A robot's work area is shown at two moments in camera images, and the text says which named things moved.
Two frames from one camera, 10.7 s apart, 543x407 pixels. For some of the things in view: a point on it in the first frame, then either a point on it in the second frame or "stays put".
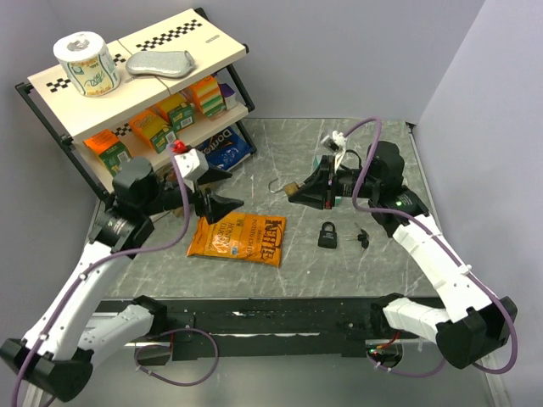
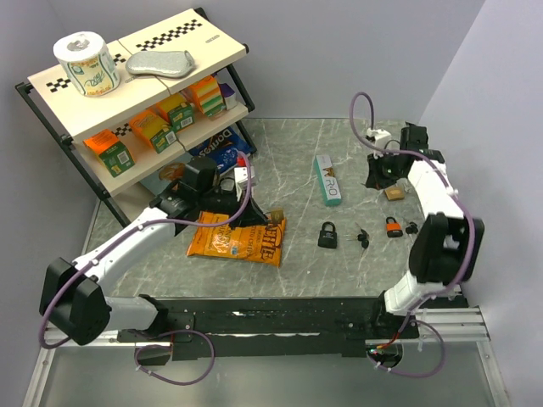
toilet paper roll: x=87 y=62 stays put
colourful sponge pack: x=209 y=97 stays put
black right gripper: x=316 y=186 → x=374 y=180
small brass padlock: x=289 y=188 → x=277 y=215
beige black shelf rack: x=180 y=85 stays put
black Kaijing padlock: x=327 y=239 stays put
